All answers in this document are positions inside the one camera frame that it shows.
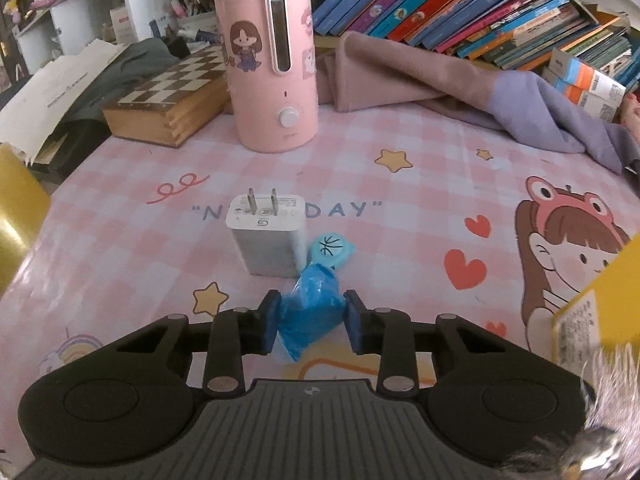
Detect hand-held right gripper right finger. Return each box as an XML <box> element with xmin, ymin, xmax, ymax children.
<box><xmin>343</xmin><ymin>289</ymin><xmax>518</xmax><ymax>395</ymax></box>

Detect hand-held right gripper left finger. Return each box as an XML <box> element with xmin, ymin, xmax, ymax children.
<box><xmin>105</xmin><ymin>290</ymin><xmax>282</xmax><ymax>395</ymax></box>

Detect blue plastic bag roll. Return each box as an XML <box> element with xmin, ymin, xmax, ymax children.
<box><xmin>272</xmin><ymin>262</ymin><xmax>348</xmax><ymax>363</ymax></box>

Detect white rectangular wall charger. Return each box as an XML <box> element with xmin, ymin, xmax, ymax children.
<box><xmin>225</xmin><ymin>187</ymin><xmax>308</xmax><ymax>278</ymax></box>

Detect teal round basketball-print disc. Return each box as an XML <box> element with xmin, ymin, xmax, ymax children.
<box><xmin>306</xmin><ymin>232</ymin><xmax>357</xmax><ymax>273</ymax></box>

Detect pink checked tablecloth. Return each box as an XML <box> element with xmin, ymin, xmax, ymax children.
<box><xmin>0</xmin><ymin>100</ymin><xmax>640</xmax><ymax>411</ymax></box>

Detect pink humidifier with stickers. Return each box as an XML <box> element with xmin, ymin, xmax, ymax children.
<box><xmin>213</xmin><ymin>0</ymin><xmax>321</xmax><ymax>153</ymax></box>

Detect grey fur cuff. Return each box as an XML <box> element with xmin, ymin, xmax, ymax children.
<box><xmin>500</xmin><ymin>340</ymin><xmax>640</xmax><ymax>480</ymax></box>

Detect pink and purple cloth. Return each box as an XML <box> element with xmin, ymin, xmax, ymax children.
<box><xmin>315</xmin><ymin>30</ymin><xmax>640</xmax><ymax>176</ymax></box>

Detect wooden chessboard box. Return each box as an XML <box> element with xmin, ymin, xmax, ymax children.
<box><xmin>102</xmin><ymin>45</ymin><xmax>231</xmax><ymax>149</ymax></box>

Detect yellow cardboard piece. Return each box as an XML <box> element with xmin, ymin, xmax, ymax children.
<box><xmin>0</xmin><ymin>144</ymin><xmax>52</xmax><ymax>293</ymax></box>

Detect silver metal button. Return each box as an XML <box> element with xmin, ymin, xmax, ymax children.
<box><xmin>560</xmin><ymin>427</ymin><xmax>626</xmax><ymax>480</ymax></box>

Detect dark grey garment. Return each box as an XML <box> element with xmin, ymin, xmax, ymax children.
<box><xmin>65</xmin><ymin>37</ymin><xmax>181</xmax><ymax>121</ymax></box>

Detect orange and white carton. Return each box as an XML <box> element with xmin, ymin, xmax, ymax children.
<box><xmin>542</xmin><ymin>67</ymin><xmax>621</xmax><ymax>123</ymax></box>
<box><xmin>550</xmin><ymin>49</ymin><xmax>628</xmax><ymax>106</ymax></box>

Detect cup of pens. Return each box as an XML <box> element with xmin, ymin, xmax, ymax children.
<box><xmin>170</xmin><ymin>0</ymin><xmax>221</xmax><ymax>43</ymax></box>

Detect white paper sheets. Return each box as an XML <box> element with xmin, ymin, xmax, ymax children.
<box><xmin>0</xmin><ymin>40</ymin><xmax>126</xmax><ymax>166</ymax></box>

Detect small white and red carton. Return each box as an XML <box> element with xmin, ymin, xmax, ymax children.
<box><xmin>110</xmin><ymin>5</ymin><xmax>138</xmax><ymax>43</ymax></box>

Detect row of leaning colourful books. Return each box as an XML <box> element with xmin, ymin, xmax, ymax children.
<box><xmin>312</xmin><ymin>0</ymin><xmax>640</xmax><ymax>73</ymax></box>

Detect white side shelf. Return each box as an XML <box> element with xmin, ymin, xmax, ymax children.
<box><xmin>15</xmin><ymin>0</ymin><xmax>216</xmax><ymax>61</ymax></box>

